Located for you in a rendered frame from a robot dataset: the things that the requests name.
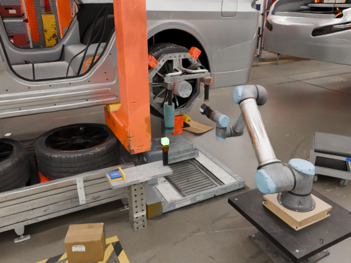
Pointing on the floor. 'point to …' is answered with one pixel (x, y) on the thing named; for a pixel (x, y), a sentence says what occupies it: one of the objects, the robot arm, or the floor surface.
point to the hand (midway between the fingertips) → (200, 107)
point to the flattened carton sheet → (195, 127)
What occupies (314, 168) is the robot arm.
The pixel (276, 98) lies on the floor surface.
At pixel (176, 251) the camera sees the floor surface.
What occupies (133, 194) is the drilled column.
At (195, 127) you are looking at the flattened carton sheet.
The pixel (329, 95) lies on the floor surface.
